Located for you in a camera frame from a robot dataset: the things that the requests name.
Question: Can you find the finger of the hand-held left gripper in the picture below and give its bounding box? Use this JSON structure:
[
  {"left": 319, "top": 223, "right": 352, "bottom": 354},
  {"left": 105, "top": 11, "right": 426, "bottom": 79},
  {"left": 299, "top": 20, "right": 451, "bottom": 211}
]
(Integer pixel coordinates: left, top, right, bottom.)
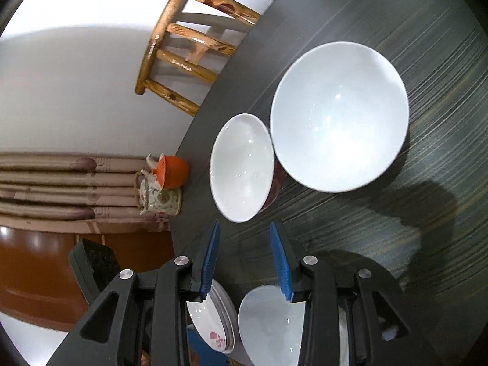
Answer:
[{"left": 69, "top": 238, "right": 117, "bottom": 306}]

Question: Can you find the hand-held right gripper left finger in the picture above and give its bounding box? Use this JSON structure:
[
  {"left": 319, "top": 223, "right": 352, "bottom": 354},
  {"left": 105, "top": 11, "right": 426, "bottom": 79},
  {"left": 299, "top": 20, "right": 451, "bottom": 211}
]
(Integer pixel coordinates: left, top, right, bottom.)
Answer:
[{"left": 46, "top": 219, "right": 222, "bottom": 366}]

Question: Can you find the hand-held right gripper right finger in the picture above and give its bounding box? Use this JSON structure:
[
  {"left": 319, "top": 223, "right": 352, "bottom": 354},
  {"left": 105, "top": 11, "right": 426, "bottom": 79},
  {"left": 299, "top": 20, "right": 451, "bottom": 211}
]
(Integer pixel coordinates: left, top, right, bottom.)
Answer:
[{"left": 269, "top": 220, "right": 445, "bottom": 366}]

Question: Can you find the medium white floral bowl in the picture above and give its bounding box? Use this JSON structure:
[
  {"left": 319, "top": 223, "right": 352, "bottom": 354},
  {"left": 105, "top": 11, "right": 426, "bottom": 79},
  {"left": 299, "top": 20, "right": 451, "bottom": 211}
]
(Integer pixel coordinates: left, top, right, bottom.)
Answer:
[{"left": 238, "top": 285, "right": 349, "bottom": 366}]

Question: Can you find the small white floral plate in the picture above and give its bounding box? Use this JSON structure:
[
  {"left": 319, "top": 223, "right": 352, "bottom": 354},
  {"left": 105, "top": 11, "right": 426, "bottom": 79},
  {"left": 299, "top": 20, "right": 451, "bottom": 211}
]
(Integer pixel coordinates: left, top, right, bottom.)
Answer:
[{"left": 187, "top": 299, "right": 229, "bottom": 353}]

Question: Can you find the large white floral plate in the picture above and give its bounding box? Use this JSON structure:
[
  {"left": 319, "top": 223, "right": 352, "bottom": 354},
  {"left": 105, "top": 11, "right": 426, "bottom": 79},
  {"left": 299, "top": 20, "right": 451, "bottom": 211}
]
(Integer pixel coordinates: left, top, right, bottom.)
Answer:
[{"left": 213, "top": 278, "right": 239, "bottom": 354}]

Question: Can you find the small pink patterned bowl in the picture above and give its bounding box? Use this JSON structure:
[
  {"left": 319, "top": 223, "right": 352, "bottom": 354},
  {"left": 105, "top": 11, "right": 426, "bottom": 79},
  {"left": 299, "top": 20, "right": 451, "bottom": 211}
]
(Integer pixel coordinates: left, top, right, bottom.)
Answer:
[{"left": 209, "top": 113, "right": 286, "bottom": 223}]

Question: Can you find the large pale blue bowl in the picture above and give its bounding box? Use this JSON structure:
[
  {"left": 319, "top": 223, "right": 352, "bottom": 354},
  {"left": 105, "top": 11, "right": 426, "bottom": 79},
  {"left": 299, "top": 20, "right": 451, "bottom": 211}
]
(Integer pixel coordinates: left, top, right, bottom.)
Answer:
[{"left": 270, "top": 42, "right": 410, "bottom": 193}]

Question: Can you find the brown wooden door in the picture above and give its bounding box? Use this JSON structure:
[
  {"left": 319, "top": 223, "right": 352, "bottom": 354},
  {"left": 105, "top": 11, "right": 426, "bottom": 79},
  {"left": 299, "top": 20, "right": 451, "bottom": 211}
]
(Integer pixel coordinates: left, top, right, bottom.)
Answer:
[{"left": 0, "top": 225, "right": 176, "bottom": 328}]

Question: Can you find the floral ceramic teapot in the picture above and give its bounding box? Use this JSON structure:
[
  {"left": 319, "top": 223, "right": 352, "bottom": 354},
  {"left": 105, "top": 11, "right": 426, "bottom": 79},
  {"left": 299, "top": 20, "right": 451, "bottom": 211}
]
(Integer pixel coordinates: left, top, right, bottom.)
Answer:
[{"left": 135, "top": 153, "right": 183, "bottom": 216}]

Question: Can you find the beige patterned curtain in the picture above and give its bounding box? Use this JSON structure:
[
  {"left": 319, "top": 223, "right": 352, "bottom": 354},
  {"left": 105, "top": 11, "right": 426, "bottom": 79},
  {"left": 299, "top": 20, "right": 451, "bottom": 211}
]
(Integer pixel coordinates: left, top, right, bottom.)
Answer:
[{"left": 0, "top": 152, "right": 170, "bottom": 233}]

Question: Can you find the orange lidded cup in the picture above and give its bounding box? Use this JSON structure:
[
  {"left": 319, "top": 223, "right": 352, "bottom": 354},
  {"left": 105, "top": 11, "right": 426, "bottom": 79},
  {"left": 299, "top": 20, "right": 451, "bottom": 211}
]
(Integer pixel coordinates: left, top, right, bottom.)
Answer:
[{"left": 156, "top": 154, "right": 190, "bottom": 189}]

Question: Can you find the wooden chair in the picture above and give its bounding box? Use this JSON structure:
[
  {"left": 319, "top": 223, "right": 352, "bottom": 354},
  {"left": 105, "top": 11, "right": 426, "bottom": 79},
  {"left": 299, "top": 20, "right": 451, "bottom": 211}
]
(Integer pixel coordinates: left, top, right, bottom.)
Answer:
[{"left": 135, "top": 0, "right": 264, "bottom": 117}]

